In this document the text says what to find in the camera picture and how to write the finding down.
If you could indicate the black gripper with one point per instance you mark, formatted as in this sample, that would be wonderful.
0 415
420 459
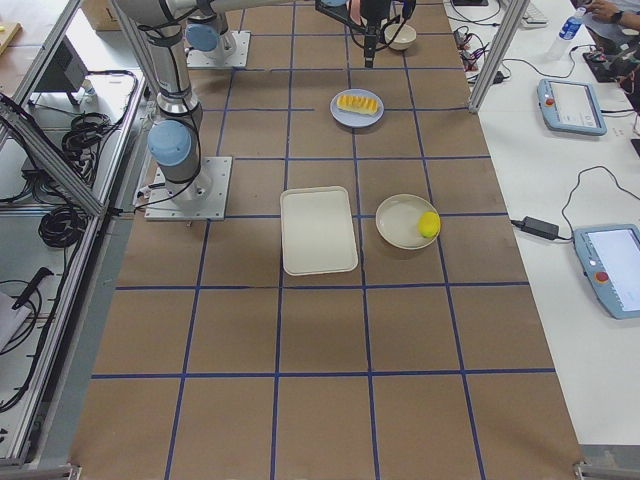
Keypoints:
370 15

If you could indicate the orange striped bread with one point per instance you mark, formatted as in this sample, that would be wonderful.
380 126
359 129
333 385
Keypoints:
357 104

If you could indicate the blue plate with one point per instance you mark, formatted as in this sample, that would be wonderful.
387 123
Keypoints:
356 120

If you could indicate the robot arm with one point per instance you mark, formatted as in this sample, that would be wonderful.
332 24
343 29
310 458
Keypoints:
174 142
210 35

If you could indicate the pink plate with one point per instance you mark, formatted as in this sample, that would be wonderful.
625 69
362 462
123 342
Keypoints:
353 8

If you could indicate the white shallow bowl plate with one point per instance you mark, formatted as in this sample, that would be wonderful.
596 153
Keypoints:
397 218

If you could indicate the black dish rack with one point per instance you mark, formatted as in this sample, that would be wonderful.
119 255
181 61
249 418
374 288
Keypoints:
337 10

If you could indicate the small white bowl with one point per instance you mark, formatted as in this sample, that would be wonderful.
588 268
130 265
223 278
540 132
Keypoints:
400 37

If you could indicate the plastic water bottle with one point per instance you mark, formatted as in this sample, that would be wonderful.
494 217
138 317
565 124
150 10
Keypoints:
566 34

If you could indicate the yellow lemon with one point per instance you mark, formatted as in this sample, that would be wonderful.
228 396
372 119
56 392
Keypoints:
429 224

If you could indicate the white rectangular tray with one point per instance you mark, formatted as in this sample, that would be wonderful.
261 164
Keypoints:
317 231

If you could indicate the teach pendant tablet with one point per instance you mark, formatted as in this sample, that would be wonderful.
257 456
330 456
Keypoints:
570 107
609 256

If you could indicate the black power adapter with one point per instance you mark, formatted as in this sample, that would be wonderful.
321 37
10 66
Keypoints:
539 228

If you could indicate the cardboard box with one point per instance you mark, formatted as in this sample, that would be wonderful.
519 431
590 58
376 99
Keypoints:
102 15

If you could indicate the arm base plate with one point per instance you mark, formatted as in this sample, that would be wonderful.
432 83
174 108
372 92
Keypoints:
205 198
225 57

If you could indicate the aluminium frame post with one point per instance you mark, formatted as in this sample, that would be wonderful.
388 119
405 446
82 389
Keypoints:
499 46

